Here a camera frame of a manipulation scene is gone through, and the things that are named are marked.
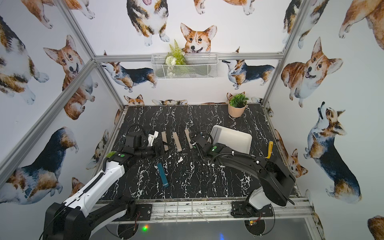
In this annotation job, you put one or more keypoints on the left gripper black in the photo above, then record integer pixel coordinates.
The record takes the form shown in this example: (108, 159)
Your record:
(157, 147)

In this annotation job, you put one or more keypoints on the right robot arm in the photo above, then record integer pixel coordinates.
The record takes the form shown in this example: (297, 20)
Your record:
(276, 181)

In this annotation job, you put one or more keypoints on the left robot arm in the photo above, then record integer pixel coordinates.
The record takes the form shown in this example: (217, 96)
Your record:
(75, 218)

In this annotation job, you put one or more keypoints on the white storage tray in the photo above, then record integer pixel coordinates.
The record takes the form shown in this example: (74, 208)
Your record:
(236, 140)

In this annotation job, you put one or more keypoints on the small white potted succulent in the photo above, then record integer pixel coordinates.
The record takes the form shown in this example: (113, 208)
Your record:
(110, 154)

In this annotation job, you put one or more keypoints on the beige plier left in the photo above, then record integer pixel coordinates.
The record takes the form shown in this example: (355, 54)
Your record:
(165, 141)

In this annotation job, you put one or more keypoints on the teal plier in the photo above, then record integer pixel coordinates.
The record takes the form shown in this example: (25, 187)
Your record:
(163, 175)

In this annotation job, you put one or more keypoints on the pink potted plant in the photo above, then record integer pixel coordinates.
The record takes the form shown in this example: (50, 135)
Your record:
(237, 104)

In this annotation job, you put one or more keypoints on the fern with white flower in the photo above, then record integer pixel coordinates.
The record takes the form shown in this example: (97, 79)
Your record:
(175, 61)

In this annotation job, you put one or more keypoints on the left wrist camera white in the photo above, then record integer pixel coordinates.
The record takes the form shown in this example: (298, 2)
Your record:
(152, 135)

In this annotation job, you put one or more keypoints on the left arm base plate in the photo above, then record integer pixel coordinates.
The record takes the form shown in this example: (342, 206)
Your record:
(140, 212)

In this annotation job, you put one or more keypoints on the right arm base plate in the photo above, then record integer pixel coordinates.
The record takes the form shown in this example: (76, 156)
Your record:
(245, 210)

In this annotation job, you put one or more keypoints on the white wire wall basket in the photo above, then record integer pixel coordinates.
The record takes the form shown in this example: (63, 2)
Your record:
(193, 66)

